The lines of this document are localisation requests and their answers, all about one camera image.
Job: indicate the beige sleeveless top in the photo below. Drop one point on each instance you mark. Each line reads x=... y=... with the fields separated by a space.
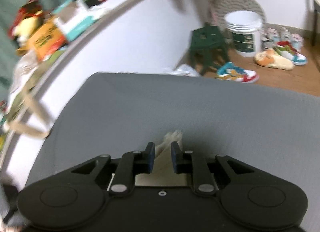
x=162 y=174

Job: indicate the white wall shelf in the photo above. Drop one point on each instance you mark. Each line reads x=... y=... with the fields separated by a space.
x=108 y=15

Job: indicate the tan slipper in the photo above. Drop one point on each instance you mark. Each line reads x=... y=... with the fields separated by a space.
x=271 y=59

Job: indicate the orange snack bag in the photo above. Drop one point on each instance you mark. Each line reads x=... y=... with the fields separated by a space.
x=46 y=40

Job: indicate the colourful sneaker by bucket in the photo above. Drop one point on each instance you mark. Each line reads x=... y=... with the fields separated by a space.
x=286 y=50

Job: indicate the green plastic stool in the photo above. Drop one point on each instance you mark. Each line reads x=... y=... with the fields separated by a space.
x=208 y=43

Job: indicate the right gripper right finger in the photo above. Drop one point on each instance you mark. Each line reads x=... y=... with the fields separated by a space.
x=195 y=166

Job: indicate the teal white box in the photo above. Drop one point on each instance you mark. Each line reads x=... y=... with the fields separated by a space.
x=73 y=17

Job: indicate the red yellow plush toy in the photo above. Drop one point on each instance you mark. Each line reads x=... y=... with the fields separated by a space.
x=28 y=19

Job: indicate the colourful sneaker near stool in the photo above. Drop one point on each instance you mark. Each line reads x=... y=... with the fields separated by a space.
x=231 y=72

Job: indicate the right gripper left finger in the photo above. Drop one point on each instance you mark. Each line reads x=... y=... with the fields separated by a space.
x=135 y=169

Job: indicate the white plastic bucket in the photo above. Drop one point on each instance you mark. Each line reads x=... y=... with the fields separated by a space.
x=245 y=30

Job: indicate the woven round mat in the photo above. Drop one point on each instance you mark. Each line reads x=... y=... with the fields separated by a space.
x=220 y=8

